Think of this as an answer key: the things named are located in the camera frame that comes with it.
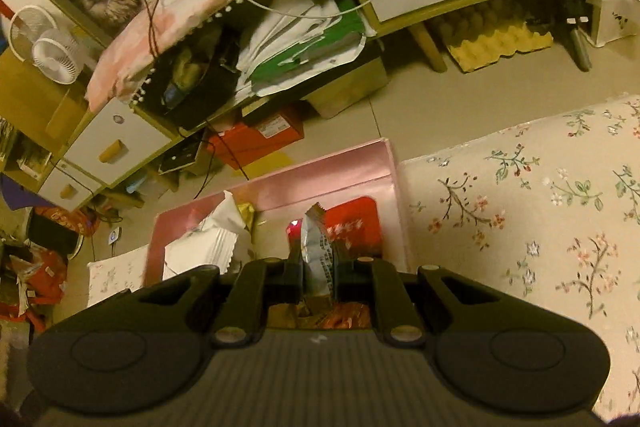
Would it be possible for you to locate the stack of white papers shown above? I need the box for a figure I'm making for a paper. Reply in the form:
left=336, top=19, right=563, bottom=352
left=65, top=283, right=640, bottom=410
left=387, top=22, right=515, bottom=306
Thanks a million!
left=235, top=0, right=378, bottom=98

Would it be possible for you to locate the orange red shoe box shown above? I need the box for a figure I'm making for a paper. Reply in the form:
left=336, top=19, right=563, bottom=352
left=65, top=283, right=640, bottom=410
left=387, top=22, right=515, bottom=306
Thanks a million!
left=207, top=107, right=306, bottom=168

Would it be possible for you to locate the white drawer with wooden handle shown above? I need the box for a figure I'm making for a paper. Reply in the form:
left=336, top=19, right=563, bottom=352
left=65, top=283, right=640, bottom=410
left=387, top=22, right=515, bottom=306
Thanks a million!
left=62, top=97, right=173, bottom=188

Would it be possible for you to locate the gold foil wrapper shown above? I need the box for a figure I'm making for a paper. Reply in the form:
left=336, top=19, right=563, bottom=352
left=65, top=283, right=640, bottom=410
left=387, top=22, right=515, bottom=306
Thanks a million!
left=235, top=202, right=257, bottom=233

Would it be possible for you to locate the silver grey snack packet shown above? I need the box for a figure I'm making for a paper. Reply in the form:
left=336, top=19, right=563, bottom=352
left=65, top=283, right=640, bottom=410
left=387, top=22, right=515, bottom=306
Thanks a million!
left=299, top=203, right=342, bottom=310

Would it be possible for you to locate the wooden shelf unit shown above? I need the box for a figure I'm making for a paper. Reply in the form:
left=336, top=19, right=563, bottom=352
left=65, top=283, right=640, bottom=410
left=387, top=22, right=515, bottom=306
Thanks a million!
left=0, top=49, right=93, bottom=188

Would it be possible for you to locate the white snack packet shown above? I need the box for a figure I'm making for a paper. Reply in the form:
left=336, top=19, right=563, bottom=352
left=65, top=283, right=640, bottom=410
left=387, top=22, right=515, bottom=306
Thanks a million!
left=164, top=227, right=238, bottom=280
left=199, top=190, right=251, bottom=235

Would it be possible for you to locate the red printed bag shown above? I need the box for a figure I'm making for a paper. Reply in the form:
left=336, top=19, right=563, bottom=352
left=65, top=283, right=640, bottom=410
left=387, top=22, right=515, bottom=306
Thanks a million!
left=0, top=244, right=68, bottom=323

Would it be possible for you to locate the pink cardboard box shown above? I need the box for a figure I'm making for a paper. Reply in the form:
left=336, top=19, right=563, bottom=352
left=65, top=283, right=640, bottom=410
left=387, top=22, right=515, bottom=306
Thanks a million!
left=142, top=138, right=416, bottom=303

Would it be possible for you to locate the red floral snack packet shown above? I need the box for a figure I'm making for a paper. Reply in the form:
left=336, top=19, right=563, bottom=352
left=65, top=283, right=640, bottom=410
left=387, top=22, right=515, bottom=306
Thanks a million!
left=285, top=197, right=383, bottom=260

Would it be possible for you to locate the small white drawer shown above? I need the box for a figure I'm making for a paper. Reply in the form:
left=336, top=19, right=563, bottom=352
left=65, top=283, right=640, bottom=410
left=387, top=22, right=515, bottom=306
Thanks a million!
left=37, top=162, right=103, bottom=212

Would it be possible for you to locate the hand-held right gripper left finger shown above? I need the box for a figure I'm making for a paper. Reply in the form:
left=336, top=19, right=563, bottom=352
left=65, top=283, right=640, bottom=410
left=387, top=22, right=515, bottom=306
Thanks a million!
left=115, top=257, right=305, bottom=349

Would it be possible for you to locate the white drawer cabinet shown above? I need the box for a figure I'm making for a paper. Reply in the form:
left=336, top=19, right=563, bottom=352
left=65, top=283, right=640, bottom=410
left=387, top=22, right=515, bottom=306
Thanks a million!
left=37, top=0, right=640, bottom=212

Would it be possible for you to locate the green folder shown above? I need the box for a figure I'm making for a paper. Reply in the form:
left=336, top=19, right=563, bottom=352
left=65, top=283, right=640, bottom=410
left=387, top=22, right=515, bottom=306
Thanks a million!
left=250, top=9, right=366, bottom=82

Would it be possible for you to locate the floral printed cloth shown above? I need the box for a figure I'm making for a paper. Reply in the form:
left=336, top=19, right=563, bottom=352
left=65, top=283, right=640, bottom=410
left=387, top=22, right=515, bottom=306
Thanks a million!
left=87, top=94, right=640, bottom=423

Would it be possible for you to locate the black grey tool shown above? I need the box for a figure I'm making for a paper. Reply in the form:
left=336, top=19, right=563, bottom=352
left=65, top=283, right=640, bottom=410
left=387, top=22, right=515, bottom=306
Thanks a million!
left=525, top=0, right=596, bottom=72

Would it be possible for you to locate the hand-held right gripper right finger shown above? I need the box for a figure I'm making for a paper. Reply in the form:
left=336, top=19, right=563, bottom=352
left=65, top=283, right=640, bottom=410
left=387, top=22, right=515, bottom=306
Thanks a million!
left=332, top=251, right=523, bottom=349

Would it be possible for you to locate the brown cardboard box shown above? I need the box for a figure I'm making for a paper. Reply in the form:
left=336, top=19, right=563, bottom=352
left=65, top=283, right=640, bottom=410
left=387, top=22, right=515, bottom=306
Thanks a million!
left=305, top=42, right=388, bottom=120

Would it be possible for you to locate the egg carton tray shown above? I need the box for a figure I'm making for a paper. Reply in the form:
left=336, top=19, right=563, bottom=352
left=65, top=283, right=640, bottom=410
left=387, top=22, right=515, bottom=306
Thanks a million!
left=447, top=19, right=553, bottom=72

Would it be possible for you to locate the red patterned snack packet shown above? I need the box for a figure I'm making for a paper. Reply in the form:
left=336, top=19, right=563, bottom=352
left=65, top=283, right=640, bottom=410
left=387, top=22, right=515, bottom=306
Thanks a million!
left=320, top=302, right=373, bottom=330

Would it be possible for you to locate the black basket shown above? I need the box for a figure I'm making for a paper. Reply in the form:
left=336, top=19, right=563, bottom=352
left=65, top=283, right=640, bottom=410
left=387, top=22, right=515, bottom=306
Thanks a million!
left=132, top=24, right=241, bottom=130

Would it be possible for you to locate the white cardboard box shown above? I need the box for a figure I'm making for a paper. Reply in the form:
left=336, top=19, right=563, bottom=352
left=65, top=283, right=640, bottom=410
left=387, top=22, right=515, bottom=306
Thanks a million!
left=585, top=0, right=640, bottom=48

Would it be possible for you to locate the dark blue cloth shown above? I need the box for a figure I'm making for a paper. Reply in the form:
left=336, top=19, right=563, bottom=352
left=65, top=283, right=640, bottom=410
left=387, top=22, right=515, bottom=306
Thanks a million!
left=0, top=172, right=56, bottom=212

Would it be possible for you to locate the black electronic box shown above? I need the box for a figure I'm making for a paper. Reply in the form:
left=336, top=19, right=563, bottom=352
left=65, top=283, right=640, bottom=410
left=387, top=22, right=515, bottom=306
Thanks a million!
left=159, top=142, right=203, bottom=175

